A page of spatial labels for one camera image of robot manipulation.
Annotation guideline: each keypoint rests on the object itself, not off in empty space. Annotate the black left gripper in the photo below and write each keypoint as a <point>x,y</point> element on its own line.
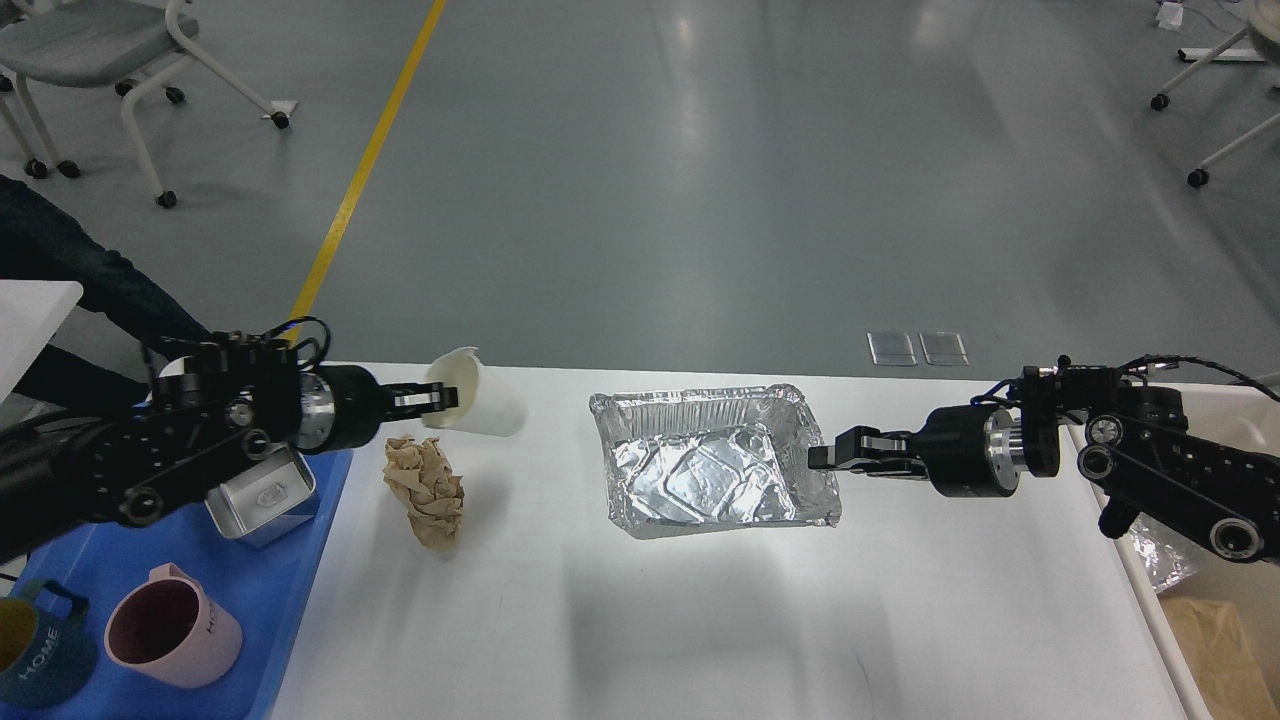
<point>343,406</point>

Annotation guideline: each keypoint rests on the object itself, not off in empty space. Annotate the dark blue HOME mug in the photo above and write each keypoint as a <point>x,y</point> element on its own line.
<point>46,654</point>

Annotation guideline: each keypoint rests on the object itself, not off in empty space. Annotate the white paper cup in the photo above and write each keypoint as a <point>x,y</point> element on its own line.
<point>487,405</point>

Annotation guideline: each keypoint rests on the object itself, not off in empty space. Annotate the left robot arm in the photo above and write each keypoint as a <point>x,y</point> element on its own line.
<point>238,398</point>

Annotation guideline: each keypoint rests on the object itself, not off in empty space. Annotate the pink mug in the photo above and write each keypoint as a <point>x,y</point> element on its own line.
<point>171,630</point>

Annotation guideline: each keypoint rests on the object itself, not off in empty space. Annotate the person in white sweater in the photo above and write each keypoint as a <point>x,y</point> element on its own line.
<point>39,242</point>

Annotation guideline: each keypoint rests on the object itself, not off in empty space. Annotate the white power adapter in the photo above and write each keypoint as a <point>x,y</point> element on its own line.
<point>1169,15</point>

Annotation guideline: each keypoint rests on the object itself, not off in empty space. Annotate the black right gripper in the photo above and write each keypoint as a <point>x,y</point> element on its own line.
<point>969,451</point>

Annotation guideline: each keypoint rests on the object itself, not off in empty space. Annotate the floor socket plate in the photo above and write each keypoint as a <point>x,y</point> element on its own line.
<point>942,348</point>
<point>891,348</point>

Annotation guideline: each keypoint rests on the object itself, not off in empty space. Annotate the brown paper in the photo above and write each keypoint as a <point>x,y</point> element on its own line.
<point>423,480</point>
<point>1228,676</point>

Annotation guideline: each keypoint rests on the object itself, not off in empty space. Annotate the white side table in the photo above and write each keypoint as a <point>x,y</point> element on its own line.
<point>31,313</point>

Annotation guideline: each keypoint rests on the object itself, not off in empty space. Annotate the stainless steel rectangular container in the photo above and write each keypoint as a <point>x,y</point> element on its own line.
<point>267,501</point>

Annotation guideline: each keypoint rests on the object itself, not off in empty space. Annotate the aluminium foil tray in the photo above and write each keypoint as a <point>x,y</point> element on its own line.
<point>696,461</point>

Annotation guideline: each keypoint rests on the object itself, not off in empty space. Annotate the right floor socket plate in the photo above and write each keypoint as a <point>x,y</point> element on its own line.
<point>942,348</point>

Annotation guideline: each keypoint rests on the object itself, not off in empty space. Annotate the blue plastic tray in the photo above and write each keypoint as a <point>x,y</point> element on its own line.
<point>266,589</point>

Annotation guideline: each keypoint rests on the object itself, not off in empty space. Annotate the grey office chair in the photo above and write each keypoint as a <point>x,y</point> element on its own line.
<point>101,44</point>

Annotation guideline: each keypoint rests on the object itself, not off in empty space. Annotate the brown paper in bin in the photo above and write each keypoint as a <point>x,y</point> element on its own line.
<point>1228,676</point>

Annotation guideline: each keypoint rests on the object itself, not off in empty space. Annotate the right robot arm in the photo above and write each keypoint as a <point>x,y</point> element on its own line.
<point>1137,449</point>

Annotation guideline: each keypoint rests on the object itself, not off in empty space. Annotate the left floor socket plate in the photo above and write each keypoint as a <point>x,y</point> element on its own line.
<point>891,348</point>

